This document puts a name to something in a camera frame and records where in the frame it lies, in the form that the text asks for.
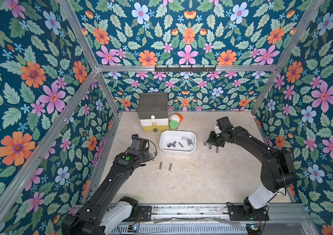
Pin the sockets pile in tray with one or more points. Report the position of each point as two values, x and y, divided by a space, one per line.
179 141

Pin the white plastic storage tray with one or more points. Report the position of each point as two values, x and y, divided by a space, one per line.
187 150

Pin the grey white yellow drawer box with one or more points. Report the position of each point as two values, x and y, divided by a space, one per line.
153 112

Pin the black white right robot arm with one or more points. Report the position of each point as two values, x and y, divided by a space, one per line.
277 169

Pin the aluminium front rail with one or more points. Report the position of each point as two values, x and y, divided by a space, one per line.
179 219

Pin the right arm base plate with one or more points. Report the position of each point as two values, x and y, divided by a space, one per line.
245 212

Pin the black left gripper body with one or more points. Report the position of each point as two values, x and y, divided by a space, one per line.
145 156

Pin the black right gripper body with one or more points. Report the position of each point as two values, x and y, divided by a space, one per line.
213 141

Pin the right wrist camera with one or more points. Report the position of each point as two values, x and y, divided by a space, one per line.
217 129

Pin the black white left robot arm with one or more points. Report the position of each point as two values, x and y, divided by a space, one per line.
94 218

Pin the white orange ball toy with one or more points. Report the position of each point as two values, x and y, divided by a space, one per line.
176 117

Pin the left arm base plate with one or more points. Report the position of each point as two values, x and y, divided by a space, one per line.
142 214

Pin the black wall hook rail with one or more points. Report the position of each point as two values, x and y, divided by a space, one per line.
180 68

